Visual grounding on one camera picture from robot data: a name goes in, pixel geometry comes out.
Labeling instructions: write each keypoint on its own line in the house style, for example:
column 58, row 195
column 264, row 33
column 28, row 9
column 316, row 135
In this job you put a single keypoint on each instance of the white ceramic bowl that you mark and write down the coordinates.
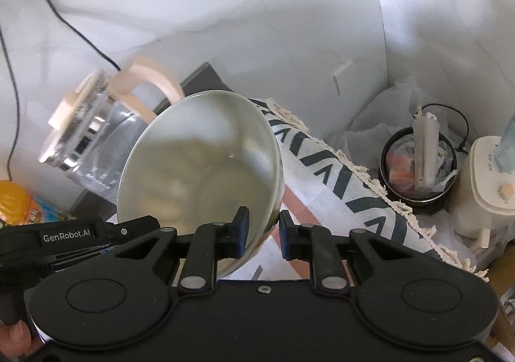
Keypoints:
column 202, row 159

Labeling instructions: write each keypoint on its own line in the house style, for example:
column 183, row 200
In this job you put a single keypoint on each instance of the orange juice bottle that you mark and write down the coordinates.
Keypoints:
column 18, row 207

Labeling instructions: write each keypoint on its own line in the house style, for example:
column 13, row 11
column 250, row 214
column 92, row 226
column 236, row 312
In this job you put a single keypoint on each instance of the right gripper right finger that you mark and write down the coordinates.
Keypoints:
column 315, row 245

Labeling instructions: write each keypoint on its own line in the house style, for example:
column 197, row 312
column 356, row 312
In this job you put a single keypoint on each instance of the patterned fringed table mat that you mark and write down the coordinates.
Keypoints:
column 323, row 187

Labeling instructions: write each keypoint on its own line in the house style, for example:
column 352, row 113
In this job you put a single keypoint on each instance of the person's right hand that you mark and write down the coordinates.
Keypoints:
column 17, row 340

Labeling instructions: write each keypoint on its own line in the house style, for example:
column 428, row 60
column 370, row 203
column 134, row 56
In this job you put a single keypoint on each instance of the cream electric appliance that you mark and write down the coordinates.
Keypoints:
column 482, row 198

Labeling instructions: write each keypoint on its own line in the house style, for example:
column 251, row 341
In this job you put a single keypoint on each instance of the glass kettle with beige handle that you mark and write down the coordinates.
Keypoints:
column 95, row 127

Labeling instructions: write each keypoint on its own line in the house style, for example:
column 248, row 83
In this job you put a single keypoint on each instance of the black round trash bin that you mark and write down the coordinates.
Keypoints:
column 419, row 165

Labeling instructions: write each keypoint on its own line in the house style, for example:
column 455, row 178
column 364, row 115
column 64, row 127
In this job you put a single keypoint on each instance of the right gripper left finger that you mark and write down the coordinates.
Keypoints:
column 211, row 243

